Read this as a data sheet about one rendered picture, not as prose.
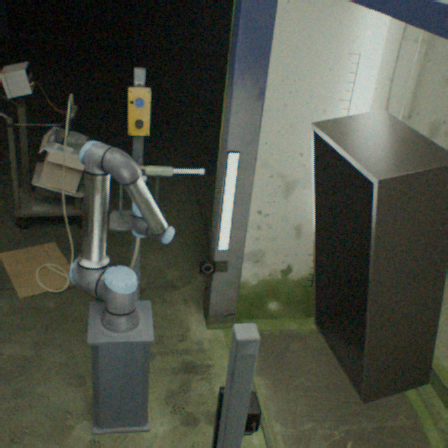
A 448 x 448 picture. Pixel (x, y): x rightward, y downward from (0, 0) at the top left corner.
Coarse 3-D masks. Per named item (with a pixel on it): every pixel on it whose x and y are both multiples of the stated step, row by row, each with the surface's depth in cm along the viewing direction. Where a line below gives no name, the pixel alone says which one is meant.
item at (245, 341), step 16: (240, 336) 110; (256, 336) 111; (240, 352) 111; (256, 352) 112; (240, 368) 114; (240, 384) 116; (224, 400) 123; (240, 400) 119; (224, 416) 123; (240, 416) 121; (224, 432) 124; (240, 432) 124
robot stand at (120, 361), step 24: (96, 312) 267; (144, 312) 270; (96, 336) 252; (120, 336) 253; (144, 336) 255; (96, 360) 257; (120, 360) 258; (144, 360) 261; (96, 384) 265; (120, 384) 266; (144, 384) 270; (96, 408) 274; (120, 408) 274; (144, 408) 279; (96, 432) 279; (120, 432) 282
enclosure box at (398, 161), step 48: (336, 144) 218; (384, 144) 214; (432, 144) 209; (336, 192) 262; (384, 192) 194; (432, 192) 199; (336, 240) 278; (384, 240) 205; (432, 240) 212; (336, 288) 295; (384, 288) 218; (432, 288) 226; (336, 336) 294; (384, 336) 233; (432, 336) 242; (384, 384) 251
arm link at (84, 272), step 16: (96, 144) 233; (80, 160) 235; (96, 160) 230; (96, 176) 234; (96, 192) 238; (96, 208) 241; (96, 224) 244; (96, 240) 248; (80, 256) 256; (96, 256) 252; (80, 272) 254; (96, 272) 253; (80, 288) 261
